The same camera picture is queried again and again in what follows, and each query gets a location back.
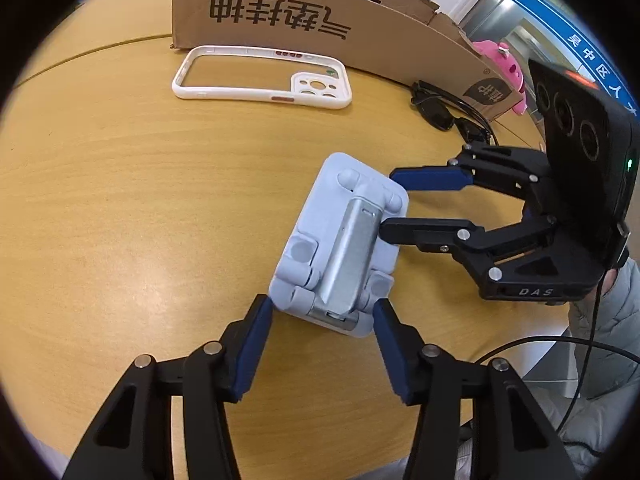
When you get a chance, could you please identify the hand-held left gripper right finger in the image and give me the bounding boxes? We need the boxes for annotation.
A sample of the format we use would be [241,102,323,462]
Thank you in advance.
[371,299,581,480]

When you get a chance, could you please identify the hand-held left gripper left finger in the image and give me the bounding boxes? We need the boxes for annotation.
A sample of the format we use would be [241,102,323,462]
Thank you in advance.
[62,294,275,480]

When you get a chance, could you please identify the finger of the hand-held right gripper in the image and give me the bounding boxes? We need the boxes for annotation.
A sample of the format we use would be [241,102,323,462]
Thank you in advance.
[389,142,551,202]
[378,210,557,286]

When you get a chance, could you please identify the white folding phone stand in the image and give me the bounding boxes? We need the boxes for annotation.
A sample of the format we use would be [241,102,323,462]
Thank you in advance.
[268,152,409,337]

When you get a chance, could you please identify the brown cardboard box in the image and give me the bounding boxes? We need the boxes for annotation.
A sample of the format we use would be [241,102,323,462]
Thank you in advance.
[170,0,526,123]

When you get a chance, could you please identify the person's right forearm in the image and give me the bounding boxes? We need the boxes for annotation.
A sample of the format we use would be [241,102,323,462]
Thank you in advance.
[597,257,640,341]

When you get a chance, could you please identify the wooden desktop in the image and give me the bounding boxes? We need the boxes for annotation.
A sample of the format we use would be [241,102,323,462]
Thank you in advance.
[0,0,576,466]

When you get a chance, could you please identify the black sunglasses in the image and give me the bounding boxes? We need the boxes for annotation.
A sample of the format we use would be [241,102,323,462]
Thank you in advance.
[410,80,498,146]

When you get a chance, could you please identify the white phone case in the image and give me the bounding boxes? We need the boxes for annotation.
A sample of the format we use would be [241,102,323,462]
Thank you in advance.
[172,45,352,111]

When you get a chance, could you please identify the pink plush bear toy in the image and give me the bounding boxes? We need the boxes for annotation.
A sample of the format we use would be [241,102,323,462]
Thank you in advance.
[472,40,528,116]

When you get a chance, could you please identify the glass door with blue sign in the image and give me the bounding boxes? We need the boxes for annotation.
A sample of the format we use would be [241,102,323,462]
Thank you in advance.
[450,0,640,126]

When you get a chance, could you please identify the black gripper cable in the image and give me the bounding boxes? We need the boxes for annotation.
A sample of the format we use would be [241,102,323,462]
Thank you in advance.
[470,230,640,461]

